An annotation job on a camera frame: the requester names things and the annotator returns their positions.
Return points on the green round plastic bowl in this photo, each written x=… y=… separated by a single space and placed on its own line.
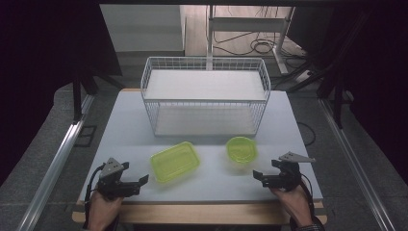
x=241 y=150

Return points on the white cabinet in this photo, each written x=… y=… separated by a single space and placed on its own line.
x=144 y=29

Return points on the person's left hand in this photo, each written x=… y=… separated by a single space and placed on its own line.
x=102 y=210

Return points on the dark curtain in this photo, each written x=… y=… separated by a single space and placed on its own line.
x=48 y=64
x=375 y=64

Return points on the white power strip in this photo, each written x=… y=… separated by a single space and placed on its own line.
x=303 y=76

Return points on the wooden table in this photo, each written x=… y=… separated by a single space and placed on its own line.
x=205 y=213

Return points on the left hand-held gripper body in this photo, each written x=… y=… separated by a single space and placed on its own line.
x=112 y=187

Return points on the green rectangular plastic container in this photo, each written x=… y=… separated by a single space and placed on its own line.
x=174 y=162

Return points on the white metal desk frame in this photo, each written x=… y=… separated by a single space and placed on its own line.
x=247 y=24

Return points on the aluminium rail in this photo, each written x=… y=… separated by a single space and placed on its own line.
x=54 y=163
x=352 y=166

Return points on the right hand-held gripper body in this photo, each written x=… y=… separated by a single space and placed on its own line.
x=285 y=178

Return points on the black floor bracket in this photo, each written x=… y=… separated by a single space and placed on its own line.
x=86 y=136

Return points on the person's right hand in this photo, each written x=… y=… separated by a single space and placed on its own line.
x=293 y=205

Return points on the black metal stand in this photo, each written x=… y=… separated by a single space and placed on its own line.
x=337 y=102
x=77 y=102

